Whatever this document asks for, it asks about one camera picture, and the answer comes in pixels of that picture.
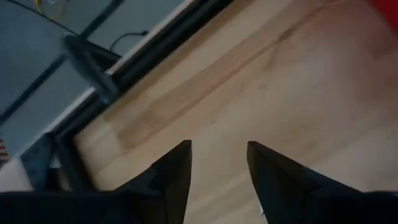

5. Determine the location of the yellow floor cable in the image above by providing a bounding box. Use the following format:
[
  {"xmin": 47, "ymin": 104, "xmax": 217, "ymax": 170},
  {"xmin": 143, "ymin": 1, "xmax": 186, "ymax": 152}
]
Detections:
[{"xmin": 33, "ymin": 0, "xmax": 67, "ymax": 14}]

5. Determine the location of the black frame post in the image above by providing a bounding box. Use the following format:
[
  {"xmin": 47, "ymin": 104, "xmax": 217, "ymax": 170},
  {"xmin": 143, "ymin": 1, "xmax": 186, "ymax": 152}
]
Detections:
[{"xmin": 63, "ymin": 34, "xmax": 121, "ymax": 105}]

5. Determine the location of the black aluminium table frame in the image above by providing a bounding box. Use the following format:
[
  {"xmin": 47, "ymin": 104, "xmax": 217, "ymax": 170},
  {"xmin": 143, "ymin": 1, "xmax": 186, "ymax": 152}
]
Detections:
[{"xmin": 46, "ymin": 0, "xmax": 236, "ymax": 192}]

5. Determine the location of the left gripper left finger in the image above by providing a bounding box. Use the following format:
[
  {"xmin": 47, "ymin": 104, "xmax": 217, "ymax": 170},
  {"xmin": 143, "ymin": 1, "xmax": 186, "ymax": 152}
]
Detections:
[{"xmin": 0, "ymin": 139, "xmax": 193, "ymax": 224}]

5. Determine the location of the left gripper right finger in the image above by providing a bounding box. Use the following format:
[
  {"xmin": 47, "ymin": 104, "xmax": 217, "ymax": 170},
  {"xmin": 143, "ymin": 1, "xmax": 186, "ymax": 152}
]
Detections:
[{"xmin": 247, "ymin": 141, "xmax": 398, "ymax": 224}]

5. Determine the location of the red plastic bin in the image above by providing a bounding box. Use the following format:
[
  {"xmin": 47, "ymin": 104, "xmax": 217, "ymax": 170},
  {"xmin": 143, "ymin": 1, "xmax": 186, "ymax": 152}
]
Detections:
[{"xmin": 366, "ymin": 0, "xmax": 398, "ymax": 34}]

